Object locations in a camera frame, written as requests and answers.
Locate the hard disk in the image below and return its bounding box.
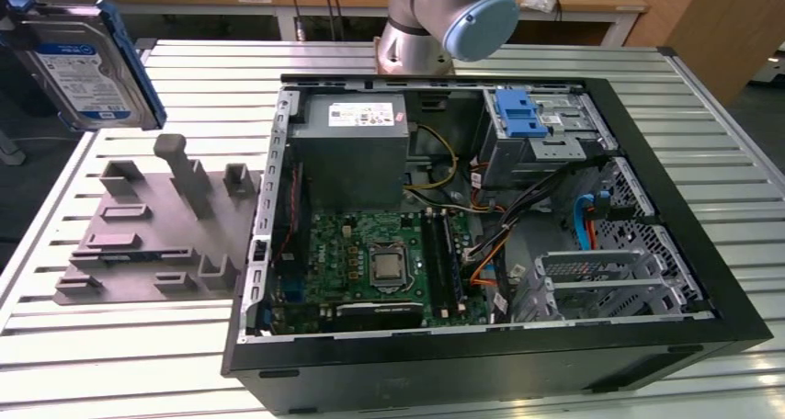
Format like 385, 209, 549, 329
0, 0, 168, 133

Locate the silver disk bay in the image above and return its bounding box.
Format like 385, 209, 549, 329
512, 248, 698, 323

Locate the grey power supply unit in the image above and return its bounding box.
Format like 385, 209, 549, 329
287, 92, 413, 213

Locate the green motherboard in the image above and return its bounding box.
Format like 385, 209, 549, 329
269, 209, 491, 333

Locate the silver CPU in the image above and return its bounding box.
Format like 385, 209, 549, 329
370, 252, 405, 281

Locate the black RAM stick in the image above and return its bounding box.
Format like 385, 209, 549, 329
435, 209, 469, 308

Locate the black case fan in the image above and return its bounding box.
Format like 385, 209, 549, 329
274, 159, 311, 266

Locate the CPU socket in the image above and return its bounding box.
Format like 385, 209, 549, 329
362, 240, 415, 297

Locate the black graphics card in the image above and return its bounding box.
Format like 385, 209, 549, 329
318, 301, 426, 333

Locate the blue drive latch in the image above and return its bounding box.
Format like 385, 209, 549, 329
494, 90, 552, 139

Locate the silver drive cage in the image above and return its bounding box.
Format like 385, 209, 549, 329
477, 87, 618, 190

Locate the grey parts rack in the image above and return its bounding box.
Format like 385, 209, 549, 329
54, 132, 265, 305

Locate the black PC case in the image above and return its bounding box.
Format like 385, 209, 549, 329
219, 73, 775, 415

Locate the grey stand foot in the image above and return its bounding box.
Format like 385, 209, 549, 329
0, 129, 27, 166

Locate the wooden cabinet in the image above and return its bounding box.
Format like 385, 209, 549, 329
625, 0, 785, 106

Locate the red orange drive wire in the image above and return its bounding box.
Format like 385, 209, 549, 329
466, 160, 512, 214

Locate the black cable bundle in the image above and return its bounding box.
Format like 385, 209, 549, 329
493, 159, 621, 255

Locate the blue wire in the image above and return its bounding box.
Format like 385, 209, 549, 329
573, 191, 614, 255

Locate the thin orange wire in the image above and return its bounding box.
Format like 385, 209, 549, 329
584, 209, 600, 251

